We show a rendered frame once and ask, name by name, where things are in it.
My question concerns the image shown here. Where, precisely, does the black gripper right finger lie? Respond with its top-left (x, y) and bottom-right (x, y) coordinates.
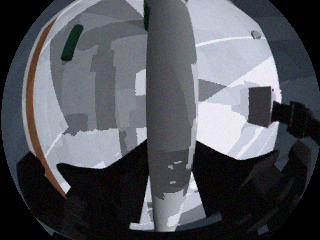
top-left (192, 140), bottom-right (280, 219)

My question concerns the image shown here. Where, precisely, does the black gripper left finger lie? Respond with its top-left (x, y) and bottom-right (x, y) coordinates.
top-left (56, 140), bottom-right (149, 224)

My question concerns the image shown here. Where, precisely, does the dark green cylinder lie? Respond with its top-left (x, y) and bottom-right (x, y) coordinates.
top-left (143, 0), bottom-right (151, 31)
top-left (60, 24), bottom-right (84, 61)

